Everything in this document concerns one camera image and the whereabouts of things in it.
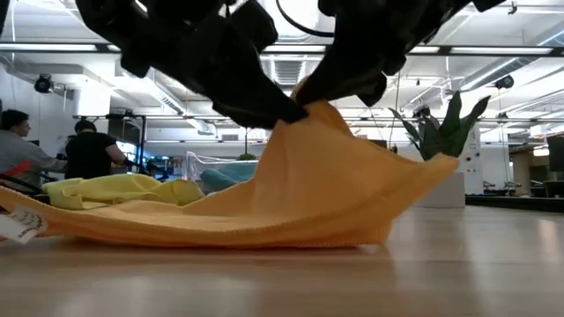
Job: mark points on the black ceiling spotlight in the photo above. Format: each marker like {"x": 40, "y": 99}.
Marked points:
{"x": 44, "y": 83}
{"x": 504, "y": 82}

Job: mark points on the yellow microfiber towel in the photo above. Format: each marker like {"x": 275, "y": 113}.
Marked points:
{"x": 110, "y": 191}

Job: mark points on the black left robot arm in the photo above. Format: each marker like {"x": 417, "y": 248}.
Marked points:
{"x": 110, "y": 22}

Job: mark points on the white plant pot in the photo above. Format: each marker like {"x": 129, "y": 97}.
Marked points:
{"x": 449, "y": 193}

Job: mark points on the small distant green plant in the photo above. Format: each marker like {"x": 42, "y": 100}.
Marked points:
{"x": 247, "y": 157}

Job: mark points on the black computer monitor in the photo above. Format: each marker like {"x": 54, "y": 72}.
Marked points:
{"x": 556, "y": 154}

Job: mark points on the green snake plant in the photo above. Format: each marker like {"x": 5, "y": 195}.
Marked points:
{"x": 440, "y": 141}

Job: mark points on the white machine cabinet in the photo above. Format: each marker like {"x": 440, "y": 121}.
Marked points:
{"x": 473, "y": 163}

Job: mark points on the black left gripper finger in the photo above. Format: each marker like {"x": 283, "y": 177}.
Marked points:
{"x": 264, "y": 110}

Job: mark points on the person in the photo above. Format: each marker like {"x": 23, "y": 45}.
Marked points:
{"x": 22, "y": 154}
{"x": 90, "y": 154}

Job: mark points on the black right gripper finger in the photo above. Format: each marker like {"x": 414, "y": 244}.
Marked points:
{"x": 339, "y": 83}

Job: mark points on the blue microfiber towel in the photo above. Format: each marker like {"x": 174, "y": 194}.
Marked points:
{"x": 220, "y": 178}

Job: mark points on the orange microfiber towel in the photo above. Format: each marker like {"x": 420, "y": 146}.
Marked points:
{"x": 308, "y": 189}

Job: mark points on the clear plastic bin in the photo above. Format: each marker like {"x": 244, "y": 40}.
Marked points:
{"x": 194, "y": 167}

